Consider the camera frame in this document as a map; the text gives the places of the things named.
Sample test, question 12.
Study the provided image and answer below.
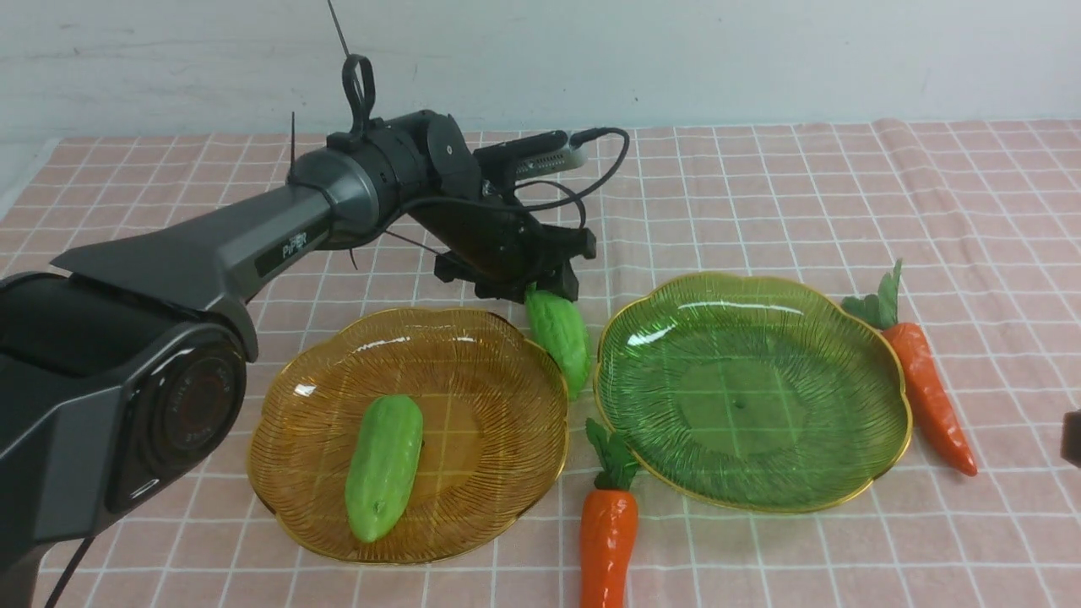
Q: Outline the black camera cable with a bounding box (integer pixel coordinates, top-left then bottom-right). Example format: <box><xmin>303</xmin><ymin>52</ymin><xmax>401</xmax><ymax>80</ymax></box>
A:
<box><xmin>397</xmin><ymin>127</ymin><xmax>631</xmax><ymax>233</ymax></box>

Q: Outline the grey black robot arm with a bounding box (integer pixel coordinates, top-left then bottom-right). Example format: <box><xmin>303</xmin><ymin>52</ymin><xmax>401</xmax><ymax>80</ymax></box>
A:
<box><xmin>1</xmin><ymin>109</ymin><xmax>625</xmax><ymax>607</ymax></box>

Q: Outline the pink checkered tablecloth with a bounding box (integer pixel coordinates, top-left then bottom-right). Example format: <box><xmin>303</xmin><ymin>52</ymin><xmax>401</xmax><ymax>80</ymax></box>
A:
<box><xmin>0</xmin><ymin>120</ymin><xmax>1081</xmax><ymax>608</ymax></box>

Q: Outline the orange toy carrot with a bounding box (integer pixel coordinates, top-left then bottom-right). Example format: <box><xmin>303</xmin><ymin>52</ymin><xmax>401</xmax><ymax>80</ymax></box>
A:
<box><xmin>579</xmin><ymin>418</ymin><xmax>640</xmax><ymax>607</ymax></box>
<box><xmin>841</xmin><ymin>257</ymin><xmax>978</xmax><ymax>477</ymax></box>

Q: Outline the green toy cucumber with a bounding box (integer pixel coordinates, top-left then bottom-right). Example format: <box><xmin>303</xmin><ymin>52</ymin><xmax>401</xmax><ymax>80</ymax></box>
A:
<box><xmin>344</xmin><ymin>395</ymin><xmax>422</xmax><ymax>543</ymax></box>
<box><xmin>525</xmin><ymin>285</ymin><xmax>592</xmax><ymax>401</ymax></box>

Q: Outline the green plastic plate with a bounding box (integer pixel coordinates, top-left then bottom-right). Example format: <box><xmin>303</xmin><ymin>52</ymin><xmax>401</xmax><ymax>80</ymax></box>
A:
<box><xmin>593</xmin><ymin>272</ymin><xmax>915</xmax><ymax>514</ymax></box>

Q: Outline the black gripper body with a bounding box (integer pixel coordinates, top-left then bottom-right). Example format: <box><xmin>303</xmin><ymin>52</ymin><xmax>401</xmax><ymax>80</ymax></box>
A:
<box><xmin>408</xmin><ymin>198</ymin><xmax>597</xmax><ymax>304</ymax></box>

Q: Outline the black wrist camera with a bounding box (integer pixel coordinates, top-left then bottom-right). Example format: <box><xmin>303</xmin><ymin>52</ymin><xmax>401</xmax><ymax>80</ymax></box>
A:
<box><xmin>472</xmin><ymin>130</ymin><xmax>589</xmax><ymax>183</ymax></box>

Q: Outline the amber plastic plate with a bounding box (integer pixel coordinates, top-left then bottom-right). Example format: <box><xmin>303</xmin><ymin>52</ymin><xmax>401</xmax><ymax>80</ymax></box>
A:
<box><xmin>246</xmin><ymin>307</ymin><xmax>570</xmax><ymax>566</ymax></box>

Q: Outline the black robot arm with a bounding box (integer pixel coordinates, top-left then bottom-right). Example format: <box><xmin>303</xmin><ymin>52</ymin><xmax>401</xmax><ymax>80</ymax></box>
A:
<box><xmin>1059</xmin><ymin>410</ymin><xmax>1081</xmax><ymax>470</ymax></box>

